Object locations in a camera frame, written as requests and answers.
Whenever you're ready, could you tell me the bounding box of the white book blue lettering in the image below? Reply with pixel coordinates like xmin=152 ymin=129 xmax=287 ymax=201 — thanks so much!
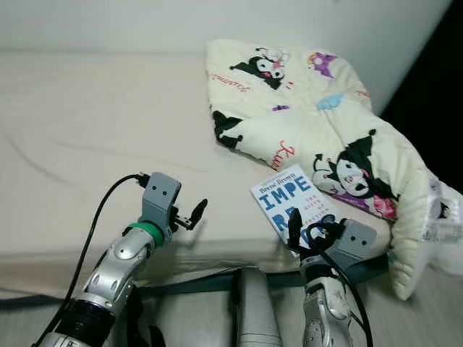
xmin=250 ymin=166 xmax=341 ymax=250

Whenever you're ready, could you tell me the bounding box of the robot right leg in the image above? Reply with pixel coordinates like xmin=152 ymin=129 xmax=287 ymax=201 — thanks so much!
xmin=233 ymin=267 xmax=283 ymax=347

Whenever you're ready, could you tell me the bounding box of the cream cartoon print blanket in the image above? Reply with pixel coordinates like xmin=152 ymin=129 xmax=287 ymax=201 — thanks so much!
xmin=206 ymin=38 xmax=463 ymax=301

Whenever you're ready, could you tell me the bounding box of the bed with cream sheet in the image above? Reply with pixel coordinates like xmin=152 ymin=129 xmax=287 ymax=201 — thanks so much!
xmin=0 ymin=49 xmax=399 ymax=301

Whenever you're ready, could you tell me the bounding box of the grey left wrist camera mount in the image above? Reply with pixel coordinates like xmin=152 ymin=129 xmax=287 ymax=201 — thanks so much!
xmin=141 ymin=172 xmax=182 ymax=232

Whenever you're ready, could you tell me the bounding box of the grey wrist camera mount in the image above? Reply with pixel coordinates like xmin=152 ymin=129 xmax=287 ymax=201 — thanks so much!
xmin=141 ymin=172 xmax=182 ymax=232
xmin=336 ymin=219 xmax=378 ymax=265

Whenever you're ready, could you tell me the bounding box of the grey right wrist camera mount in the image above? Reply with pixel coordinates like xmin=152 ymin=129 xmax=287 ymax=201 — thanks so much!
xmin=336 ymin=219 xmax=378 ymax=265

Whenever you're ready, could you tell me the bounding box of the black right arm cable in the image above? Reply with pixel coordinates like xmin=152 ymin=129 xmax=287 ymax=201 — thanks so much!
xmin=305 ymin=223 xmax=375 ymax=347

